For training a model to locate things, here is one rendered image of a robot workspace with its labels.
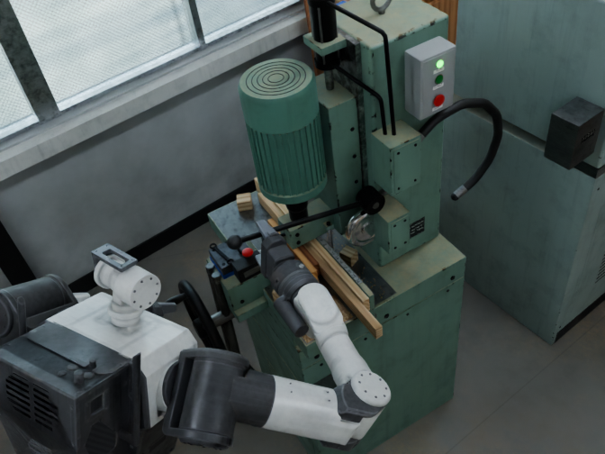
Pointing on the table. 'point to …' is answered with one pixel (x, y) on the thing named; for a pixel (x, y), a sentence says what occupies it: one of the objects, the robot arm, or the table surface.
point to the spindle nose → (297, 211)
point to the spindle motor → (284, 130)
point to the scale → (339, 259)
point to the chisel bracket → (301, 235)
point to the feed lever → (372, 202)
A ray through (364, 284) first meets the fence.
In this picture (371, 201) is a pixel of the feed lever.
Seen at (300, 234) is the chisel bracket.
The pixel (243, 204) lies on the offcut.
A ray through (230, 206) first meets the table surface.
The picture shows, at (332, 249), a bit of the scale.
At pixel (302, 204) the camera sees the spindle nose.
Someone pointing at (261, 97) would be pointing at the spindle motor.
